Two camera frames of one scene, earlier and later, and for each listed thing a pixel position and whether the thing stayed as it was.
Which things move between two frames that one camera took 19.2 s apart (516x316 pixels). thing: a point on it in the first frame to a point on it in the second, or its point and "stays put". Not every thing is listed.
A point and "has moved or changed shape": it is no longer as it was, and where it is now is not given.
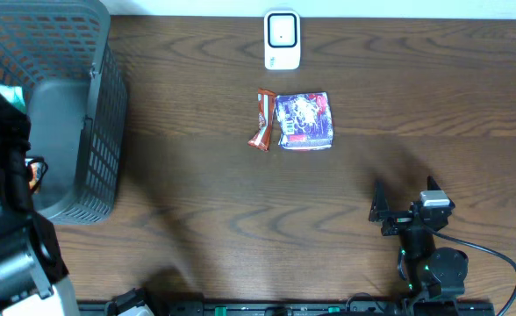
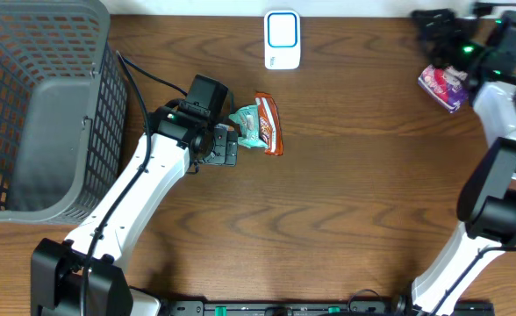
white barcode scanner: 282,39 stays put
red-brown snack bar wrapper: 266,104 has moved or changed shape
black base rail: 322,308 stays put
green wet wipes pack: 14,95 to 247,117
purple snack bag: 305,121 to 447,85
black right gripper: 397,219 to 442,20
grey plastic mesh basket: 66,55 stays put
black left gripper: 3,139 to 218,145
